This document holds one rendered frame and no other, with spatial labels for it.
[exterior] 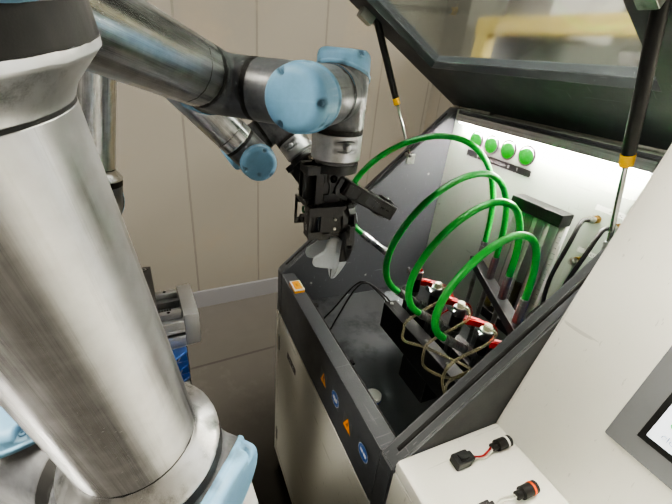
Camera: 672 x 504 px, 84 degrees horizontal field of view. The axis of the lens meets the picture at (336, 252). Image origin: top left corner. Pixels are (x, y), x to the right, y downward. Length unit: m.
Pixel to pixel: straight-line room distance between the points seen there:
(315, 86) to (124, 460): 0.36
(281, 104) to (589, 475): 0.68
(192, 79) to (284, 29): 1.90
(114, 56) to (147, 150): 1.87
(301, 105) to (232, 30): 1.83
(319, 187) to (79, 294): 0.43
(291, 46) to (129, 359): 2.20
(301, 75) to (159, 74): 0.14
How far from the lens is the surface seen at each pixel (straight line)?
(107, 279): 0.20
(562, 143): 0.99
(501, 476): 0.75
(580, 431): 0.74
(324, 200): 0.59
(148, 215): 2.35
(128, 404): 0.25
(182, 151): 2.26
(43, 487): 0.42
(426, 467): 0.71
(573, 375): 0.73
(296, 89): 0.43
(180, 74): 0.43
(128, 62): 0.40
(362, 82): 0.55
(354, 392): 0.82
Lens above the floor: 1.55
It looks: 27 degrees down
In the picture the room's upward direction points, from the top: 6 degrees clockwise
